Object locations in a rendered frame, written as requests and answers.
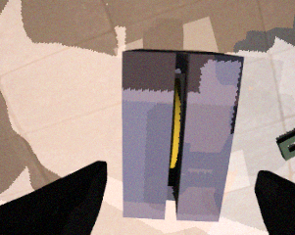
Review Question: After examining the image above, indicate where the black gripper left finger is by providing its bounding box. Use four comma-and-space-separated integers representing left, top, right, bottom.
0, 161, 108, 235

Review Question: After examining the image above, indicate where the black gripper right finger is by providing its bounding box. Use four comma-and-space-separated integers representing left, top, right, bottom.
254, 169, 295, 235

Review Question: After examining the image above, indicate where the thin gold coin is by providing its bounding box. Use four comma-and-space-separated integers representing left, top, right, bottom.
170, 78, 181, 168

